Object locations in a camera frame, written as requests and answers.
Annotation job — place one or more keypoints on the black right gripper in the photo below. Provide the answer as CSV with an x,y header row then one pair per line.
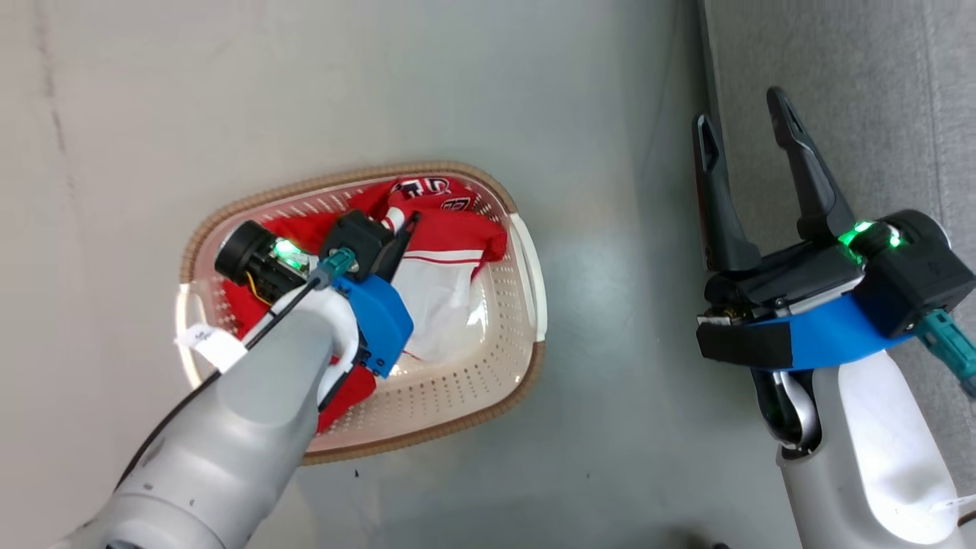
x,y
770,293

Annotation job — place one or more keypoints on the red white basketball jersey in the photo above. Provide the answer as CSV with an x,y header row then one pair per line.
x,y
450,229

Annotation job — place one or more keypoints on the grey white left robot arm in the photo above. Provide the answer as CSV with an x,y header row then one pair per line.
x,y
229,435

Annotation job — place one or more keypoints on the black left camera blue mount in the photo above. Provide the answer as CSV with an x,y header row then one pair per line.
x,y
377,313

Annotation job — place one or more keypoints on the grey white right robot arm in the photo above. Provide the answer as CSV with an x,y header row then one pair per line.
x,y
869,457

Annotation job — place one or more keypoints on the grey fabric sofa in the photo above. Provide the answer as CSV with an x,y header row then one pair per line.
x,y
900,91

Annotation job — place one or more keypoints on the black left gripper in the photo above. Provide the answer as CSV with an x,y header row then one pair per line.
x,y
255,263

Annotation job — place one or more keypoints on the beige perforated laundry basket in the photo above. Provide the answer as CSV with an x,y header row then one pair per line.
x,y
457,381

